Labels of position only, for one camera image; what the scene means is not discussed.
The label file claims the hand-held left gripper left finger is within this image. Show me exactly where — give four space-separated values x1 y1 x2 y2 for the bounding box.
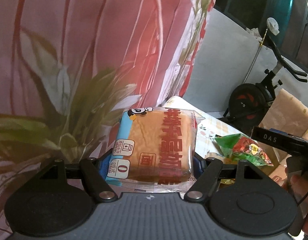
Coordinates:
37 152 117 202

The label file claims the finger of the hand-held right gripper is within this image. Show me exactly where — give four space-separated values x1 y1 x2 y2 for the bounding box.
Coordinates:
251 126 292 153

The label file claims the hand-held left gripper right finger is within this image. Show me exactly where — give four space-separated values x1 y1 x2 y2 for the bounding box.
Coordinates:
185 152 266 202

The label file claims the brown cardboard box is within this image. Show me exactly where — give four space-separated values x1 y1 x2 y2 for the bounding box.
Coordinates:
258 89 308 188

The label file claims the green snack packet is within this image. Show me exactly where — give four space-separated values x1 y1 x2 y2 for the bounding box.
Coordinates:
214 134 275 167

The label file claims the clear bread packet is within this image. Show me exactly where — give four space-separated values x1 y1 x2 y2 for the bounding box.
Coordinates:
105 106 204 194

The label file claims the person's right hand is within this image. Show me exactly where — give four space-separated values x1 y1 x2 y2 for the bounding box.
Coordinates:
281 174 308 240

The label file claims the black exercise bike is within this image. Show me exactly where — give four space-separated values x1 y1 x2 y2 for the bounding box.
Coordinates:
216 30 308 133

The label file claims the thin white pole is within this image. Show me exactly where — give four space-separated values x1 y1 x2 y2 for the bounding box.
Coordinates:
243 44 262 83

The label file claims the red floral printed cloth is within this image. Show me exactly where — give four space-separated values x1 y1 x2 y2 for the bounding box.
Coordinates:
0 0 222 240

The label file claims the dark glass door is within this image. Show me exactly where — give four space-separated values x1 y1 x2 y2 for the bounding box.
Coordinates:
214 0 308 70

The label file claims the black cable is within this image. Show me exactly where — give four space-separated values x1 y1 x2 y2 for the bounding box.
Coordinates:
296 180 308 204

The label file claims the white cloth on handlebar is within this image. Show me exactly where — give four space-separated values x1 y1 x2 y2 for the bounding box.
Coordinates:
266 17 280 35

